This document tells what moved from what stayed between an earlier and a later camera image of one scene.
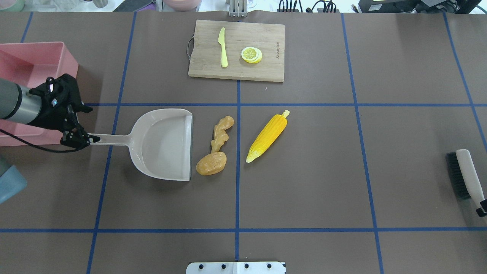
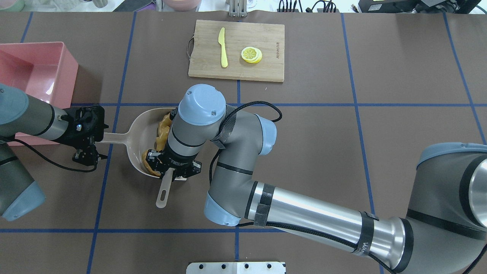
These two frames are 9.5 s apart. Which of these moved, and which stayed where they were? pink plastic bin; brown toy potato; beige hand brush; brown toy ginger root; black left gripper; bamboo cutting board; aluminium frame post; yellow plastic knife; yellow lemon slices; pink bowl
Moved: beige hand brush; black left gripper; brown toy potato; brown toy ginger root
Stayed: yellow plastic knife; pink bowl; yellow lemon slices; aluminium frame post; bamboo cutting board; pink plastic bin
